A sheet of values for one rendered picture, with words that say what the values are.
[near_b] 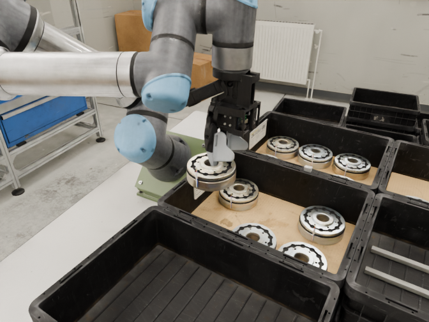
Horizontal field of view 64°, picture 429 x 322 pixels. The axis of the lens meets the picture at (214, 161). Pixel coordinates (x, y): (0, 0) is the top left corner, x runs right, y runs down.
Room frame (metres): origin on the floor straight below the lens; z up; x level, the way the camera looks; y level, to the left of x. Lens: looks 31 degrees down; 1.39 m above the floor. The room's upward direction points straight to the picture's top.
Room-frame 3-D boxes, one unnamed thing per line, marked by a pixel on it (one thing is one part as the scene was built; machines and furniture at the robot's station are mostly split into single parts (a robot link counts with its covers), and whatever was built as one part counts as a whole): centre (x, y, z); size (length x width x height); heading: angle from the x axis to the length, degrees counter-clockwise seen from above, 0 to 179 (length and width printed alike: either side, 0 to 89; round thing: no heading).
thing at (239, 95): (0.62, -0.04, 1.14); 0.09 x 0.08 x 0.12; 59
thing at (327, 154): (0.92, -0.31, 0.86); 0.10 x 0.10 x 0.01
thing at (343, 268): (0.60, -0.12, 0.92); 0.40 x 0.30 x 0.02; 58
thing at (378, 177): (0.85, -0.28, 0.92); 0.40 x 0.30 x 0.02; 58
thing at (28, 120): (2.23, 1.17, 0.60); 0.72 x 0.03 x 0.56; 155
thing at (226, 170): (0.60, 0.01, 1.01); 0.10 x 0.10 x 0.01
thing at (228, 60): (0.63, -0.03, 1.22); 0.08 x 0.08 x 0.05
